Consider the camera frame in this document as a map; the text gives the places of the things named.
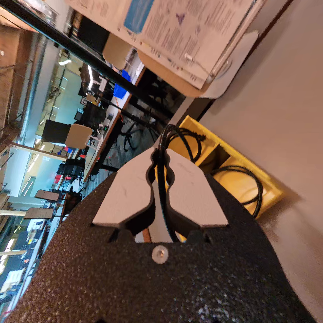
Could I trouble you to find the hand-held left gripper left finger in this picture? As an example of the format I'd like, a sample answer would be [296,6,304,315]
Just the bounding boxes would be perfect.
[92,147,158,236]

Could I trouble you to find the long wooden desk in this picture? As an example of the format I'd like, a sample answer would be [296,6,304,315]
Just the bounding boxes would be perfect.
[83,66,147,182]

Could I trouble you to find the black office chair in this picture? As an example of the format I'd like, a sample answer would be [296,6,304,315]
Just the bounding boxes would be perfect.
[121,121,142,152]

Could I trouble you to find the printed paper sign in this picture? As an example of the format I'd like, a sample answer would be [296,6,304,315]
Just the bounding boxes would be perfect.
[64,0,259,99]

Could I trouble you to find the printed paper sheets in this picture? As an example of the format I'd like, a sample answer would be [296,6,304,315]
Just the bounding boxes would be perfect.
[66,0,255,90]

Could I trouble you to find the black monitor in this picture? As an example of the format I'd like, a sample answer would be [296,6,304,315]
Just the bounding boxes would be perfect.
[42,120,72,144]

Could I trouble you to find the silver ventilation duct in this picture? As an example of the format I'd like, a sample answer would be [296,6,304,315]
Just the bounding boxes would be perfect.
[19,33,48,142]

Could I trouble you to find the yellow plastic bin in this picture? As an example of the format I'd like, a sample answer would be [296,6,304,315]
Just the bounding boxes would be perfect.
[167,115,285,220]

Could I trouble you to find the blue plastic bin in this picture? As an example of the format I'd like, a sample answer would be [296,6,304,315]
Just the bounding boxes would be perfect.
[113,70,132,99]

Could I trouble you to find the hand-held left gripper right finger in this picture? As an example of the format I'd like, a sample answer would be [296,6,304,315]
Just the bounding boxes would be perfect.
[165,149,229,232]

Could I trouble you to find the black cable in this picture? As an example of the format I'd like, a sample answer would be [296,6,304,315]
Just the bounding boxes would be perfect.
[156,124,206,243]

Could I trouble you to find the braided usb cable teal plugs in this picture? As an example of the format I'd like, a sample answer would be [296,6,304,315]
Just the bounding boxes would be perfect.
[211,165,264,219]

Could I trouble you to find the black metal frame bar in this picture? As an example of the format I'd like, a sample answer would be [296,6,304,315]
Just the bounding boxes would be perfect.
[0,0,177,121]

